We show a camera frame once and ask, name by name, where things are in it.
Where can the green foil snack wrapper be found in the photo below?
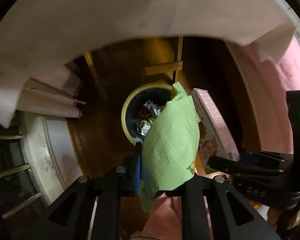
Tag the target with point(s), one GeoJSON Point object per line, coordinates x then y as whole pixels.
{"type": "Point", "coordinates": [170, 148]}

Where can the cartoon monster tablecloth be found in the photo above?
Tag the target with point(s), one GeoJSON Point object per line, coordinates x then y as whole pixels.
{"type": "Point", "coordinates": [38, 36]}

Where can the red pink snack box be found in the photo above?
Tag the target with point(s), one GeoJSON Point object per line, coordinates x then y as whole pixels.
{"type": "Point", "coordinates": [215, 137]}

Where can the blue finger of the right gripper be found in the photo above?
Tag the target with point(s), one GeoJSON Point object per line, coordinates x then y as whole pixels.
{"type": "Point", "coordinates": [234, 167]}

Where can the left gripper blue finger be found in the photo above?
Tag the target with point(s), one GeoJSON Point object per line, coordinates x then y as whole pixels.
{"type": "Point", "coordinates": [137, 175]}

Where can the yellow rimmed trash bin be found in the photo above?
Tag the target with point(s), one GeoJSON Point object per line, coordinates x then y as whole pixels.
{"type": "Point", "coordinates": [142, 107]}

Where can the pink bed blanket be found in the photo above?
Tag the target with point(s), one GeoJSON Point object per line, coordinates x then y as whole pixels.
{"type": "Point", "coordinates": [266, 84]}

